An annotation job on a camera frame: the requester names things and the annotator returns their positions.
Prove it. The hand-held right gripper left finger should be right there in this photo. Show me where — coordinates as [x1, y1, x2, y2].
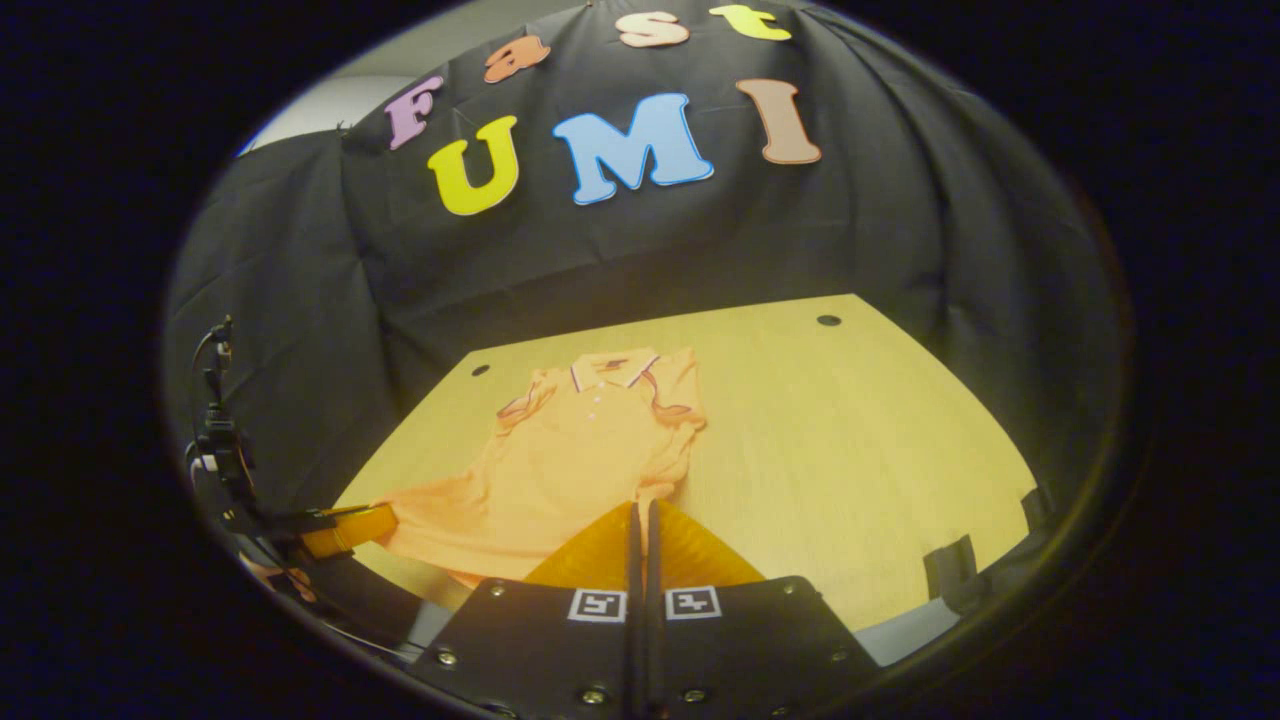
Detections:
[409, 500, 642, 720]

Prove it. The orange collared T-shirt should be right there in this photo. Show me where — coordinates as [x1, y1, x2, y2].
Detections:
[374, 346, 709, 592]

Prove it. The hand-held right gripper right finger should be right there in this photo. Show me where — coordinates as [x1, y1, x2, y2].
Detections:
[645, 499, 883, 720]

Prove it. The black backdrop cloth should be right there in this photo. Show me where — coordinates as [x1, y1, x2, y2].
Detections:
[162, 0, 1129, 566]

